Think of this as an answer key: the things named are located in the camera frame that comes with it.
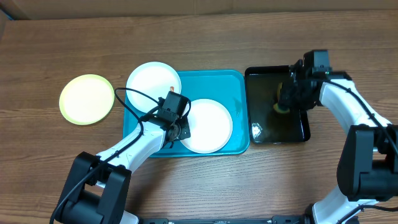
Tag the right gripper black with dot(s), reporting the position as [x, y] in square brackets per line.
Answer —
[290, 102]

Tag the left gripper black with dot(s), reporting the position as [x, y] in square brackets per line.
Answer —
[186, 133]

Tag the green yellow sponge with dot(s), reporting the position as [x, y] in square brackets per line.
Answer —
[277, 107]

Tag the white plate with ketchup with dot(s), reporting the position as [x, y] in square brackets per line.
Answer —
[211, 126]

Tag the yellow plate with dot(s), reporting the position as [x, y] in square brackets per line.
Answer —
[86, 99]

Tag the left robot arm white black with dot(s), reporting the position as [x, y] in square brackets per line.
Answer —
[96, 188]

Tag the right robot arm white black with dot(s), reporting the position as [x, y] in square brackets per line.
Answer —
[367, 169]

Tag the black water tray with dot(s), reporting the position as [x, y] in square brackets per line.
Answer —
[265, 124]

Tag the teal plastic tray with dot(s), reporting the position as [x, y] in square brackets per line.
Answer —
[224, 86]

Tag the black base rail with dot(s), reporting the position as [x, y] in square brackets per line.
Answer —
[277, 219]

